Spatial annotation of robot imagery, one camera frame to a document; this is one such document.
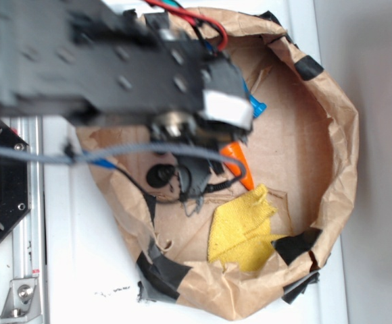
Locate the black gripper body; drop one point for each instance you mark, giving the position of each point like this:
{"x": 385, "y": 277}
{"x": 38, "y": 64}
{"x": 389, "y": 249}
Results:
{"x": 201, "y": 169}

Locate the yellow cloth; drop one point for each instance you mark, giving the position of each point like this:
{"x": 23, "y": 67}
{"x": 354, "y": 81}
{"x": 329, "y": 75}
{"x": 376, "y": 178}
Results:
{"x": 241, "y": 231}

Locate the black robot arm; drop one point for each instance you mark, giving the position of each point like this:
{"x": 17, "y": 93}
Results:
{"x": 94, "y": 67}

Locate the blue plastic toy bottle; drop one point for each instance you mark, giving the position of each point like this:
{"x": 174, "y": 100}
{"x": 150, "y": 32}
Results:
{"x": 258, "y": 106}

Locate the brown paper bag basin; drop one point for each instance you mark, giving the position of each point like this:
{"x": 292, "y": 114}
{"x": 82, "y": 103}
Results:
{"x": 303, "y": 148}

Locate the aluminium extrusion rail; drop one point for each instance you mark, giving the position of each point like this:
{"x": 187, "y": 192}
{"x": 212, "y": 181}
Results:
{"x": 28, "y": 238}

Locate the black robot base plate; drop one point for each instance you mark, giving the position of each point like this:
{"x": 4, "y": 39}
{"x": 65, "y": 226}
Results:
{"x": 14, "y": 199}

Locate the metal corner bracket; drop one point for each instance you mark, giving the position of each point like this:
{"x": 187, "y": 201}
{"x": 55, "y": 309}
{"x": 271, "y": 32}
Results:
{"x": 22, "y": 304}

